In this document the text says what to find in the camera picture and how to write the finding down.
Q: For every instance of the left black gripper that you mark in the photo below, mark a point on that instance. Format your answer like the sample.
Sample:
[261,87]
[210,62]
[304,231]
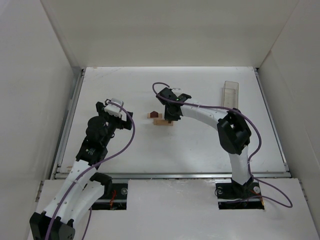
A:
[126,121]

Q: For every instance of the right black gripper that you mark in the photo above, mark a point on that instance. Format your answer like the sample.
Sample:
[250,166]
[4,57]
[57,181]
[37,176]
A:
[171,114]

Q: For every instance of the thin wood block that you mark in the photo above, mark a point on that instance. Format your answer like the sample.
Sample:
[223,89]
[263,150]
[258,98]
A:
[160,116]

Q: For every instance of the reddish brown small block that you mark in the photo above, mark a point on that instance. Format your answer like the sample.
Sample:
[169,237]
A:
[154,114]

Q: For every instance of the large light wood block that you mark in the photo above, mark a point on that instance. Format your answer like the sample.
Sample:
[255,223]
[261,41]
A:
[161,122]

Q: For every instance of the clear plastic box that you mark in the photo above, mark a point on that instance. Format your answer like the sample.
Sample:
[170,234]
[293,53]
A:
[230,95]

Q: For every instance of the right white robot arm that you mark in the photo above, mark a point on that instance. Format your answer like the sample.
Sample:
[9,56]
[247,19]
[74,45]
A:
[233,132]

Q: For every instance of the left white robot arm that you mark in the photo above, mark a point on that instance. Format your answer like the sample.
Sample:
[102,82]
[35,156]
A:
[84,183]

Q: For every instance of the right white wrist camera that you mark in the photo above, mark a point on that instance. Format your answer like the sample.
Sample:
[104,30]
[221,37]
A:
[177,91]

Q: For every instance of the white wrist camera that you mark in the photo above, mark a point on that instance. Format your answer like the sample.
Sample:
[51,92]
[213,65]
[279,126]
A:
[112,107]
[177,91]

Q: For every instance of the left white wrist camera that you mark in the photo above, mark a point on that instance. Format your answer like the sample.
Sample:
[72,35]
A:
[112,107]

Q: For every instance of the aluminium left rail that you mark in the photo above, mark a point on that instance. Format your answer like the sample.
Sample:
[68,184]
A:
[78,77]

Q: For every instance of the aluminium rail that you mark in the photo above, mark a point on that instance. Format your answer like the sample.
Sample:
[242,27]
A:
[154,176]
[78,77]
[275,133]

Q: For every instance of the aluminium front rail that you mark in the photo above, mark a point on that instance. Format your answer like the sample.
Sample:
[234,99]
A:
[154,176]

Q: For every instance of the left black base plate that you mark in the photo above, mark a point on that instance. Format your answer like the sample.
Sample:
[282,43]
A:
[115,200]

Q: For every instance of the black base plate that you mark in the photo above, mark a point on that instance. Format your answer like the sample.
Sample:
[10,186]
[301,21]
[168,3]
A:
[115,200]
[232,196]

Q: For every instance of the aluminium right rail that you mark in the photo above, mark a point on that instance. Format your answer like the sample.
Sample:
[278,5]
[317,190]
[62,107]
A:
[275,133]

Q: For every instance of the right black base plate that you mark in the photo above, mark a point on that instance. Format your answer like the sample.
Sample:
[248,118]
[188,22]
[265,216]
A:
[232,196]

